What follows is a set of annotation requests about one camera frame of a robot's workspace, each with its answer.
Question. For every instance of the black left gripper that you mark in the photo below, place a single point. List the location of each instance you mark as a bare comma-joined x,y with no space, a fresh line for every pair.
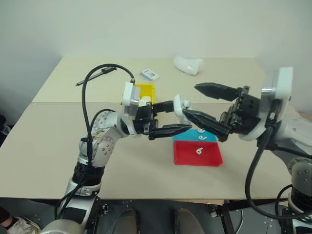
143,117

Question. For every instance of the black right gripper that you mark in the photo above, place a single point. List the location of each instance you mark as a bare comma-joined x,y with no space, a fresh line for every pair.
246,112

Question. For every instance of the white earbud case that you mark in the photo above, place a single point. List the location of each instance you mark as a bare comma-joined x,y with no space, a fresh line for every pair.
178,107

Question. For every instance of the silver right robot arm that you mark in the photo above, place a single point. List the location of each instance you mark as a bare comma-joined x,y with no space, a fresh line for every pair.
297,131

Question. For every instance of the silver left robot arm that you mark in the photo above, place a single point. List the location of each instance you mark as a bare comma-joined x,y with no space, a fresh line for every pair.
107,143

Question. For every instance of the blue plastic bin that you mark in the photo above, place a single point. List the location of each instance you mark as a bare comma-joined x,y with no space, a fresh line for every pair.
187,136

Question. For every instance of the yellow plastic bin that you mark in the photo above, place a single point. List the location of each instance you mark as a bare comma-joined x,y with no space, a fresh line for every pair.
146,89

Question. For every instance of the red plastic bin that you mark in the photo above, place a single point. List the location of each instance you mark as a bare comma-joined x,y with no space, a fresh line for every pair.
185,153

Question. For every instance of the white earbud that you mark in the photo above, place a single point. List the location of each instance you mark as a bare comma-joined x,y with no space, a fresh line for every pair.
199,151

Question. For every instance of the small white printed box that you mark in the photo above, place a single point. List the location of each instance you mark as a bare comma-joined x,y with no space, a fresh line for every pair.
150,74

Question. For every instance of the white crumpled plastic bag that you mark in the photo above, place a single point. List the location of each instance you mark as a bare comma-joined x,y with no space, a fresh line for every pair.
186,64

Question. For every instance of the black pen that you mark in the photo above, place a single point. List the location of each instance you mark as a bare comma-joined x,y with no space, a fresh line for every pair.
97,75

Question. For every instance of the white sneaker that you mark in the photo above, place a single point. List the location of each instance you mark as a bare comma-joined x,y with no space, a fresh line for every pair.
23,224

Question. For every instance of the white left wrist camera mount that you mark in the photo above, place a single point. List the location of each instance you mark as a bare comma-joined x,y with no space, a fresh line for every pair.
128,93

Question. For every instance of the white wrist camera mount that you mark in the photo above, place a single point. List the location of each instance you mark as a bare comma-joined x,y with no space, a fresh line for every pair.
284,83
128,93

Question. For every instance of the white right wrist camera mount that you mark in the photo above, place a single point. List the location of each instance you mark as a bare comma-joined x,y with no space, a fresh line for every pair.
284,83

